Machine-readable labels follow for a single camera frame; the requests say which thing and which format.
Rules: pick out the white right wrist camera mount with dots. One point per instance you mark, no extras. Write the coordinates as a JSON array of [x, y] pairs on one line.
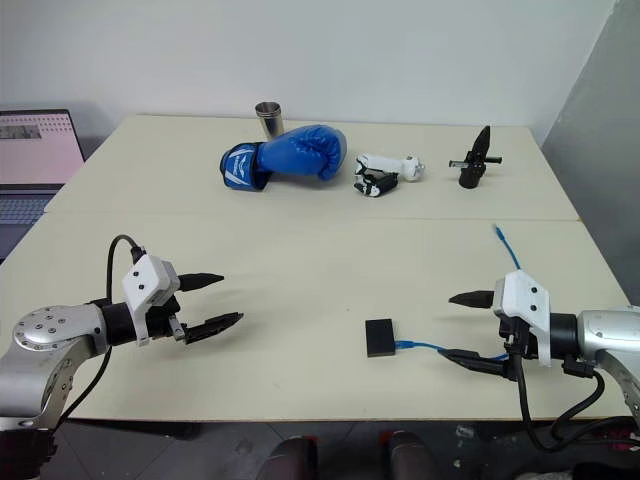
[[525, 305]]

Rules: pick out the steel cup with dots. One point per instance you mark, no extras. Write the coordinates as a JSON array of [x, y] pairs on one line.
[[269, 119]]

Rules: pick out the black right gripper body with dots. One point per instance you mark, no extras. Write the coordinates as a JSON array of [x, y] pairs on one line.
[[512, 340]]

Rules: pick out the small black box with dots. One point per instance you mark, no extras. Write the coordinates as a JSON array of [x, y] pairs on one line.
[[379, 338]]

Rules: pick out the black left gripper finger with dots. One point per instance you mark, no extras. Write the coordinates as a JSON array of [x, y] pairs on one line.
[[200, 280], [212, 327]]

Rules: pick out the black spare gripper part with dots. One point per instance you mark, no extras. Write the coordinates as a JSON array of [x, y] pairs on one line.
[[475, 160]]

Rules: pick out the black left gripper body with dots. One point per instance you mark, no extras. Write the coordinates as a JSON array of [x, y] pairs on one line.
[[165, 320]]

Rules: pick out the open laptop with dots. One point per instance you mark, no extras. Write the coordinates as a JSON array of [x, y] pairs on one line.
[[30, 165]]

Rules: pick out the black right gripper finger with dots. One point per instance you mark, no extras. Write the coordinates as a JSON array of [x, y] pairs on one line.
[[472, 299], [472, 361]]

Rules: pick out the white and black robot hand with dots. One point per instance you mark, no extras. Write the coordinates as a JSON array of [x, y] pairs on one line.
[[385, 175]]

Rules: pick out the blue boxing glove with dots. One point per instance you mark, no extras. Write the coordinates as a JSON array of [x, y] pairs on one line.
[[290, 156]]

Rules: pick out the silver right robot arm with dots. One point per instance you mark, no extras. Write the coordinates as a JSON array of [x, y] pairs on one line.
[[600, 340]]

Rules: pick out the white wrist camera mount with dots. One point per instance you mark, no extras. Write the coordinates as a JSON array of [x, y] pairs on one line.
[[146, 282], [525, 305]]

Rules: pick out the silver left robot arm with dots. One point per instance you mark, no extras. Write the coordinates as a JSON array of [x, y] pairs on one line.
[[47, 345]]

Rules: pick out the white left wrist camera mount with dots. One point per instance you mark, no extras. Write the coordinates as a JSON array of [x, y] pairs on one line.
[[146, 282]]

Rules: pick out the dark rounded robot knee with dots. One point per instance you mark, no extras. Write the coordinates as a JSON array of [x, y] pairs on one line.
[[294, 459], [407, 456]]

